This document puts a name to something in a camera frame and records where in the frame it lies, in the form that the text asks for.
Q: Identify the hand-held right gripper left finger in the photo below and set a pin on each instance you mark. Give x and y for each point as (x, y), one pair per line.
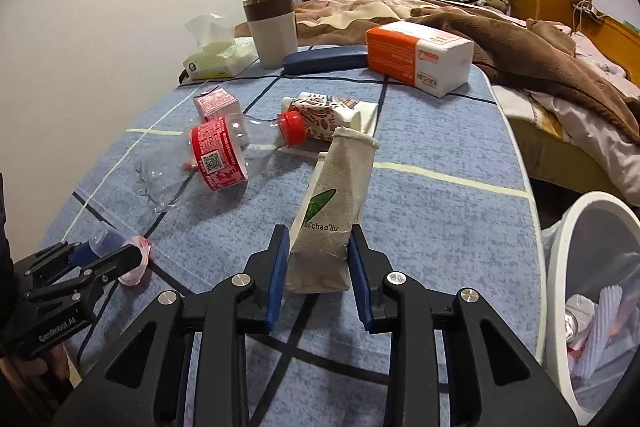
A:
(277, 287)

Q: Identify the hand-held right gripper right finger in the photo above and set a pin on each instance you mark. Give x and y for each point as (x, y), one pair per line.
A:
(361, 287)

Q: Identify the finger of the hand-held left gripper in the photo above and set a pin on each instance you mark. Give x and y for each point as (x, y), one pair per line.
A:
(100, 274)
(80, 254)

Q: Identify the small clear pink plastic cup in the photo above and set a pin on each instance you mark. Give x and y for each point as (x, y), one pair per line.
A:
(131, 276)

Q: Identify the beige paper pouch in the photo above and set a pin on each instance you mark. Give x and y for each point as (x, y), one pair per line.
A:
(325, 207)

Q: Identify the clear bottle with red label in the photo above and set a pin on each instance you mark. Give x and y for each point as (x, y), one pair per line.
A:
(220, 157)

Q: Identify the white brown patterned bottle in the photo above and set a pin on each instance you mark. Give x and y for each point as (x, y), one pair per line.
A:
(320, 117)

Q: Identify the small pink drink carton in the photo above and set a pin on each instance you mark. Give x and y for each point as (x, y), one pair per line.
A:
(215, 104)

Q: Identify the white round trash bin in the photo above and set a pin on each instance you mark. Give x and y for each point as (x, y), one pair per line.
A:
(570, 217)

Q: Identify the white foam fruit net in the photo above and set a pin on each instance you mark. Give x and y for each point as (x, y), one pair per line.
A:
(607, 312)

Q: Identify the person's left hand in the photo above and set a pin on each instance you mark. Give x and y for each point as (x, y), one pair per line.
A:
(57, 367)

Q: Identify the dark blue glasses case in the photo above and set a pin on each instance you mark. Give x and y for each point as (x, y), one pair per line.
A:
(320, 59)

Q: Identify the yellow soft tissue pack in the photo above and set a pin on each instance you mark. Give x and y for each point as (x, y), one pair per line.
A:
(215, 59)

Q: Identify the orange and white tissue pack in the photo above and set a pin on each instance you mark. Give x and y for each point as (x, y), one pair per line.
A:
(400, 52)

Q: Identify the brown and white tumbler cup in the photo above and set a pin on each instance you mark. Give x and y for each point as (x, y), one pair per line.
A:
(272, 37)

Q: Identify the clear plastic bin liner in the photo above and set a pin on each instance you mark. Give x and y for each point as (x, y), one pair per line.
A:
(600, 387)

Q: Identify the pale pink duvet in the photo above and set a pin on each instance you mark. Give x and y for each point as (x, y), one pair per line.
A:
(590, 127)

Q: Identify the brown fleece blanket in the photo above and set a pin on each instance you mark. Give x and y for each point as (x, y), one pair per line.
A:
(525, 52)

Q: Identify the black power strip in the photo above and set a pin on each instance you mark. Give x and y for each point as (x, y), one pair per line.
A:
(587, 9)

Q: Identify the wooden bed headboard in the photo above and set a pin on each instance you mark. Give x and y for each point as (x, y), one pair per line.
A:
(625, 32)

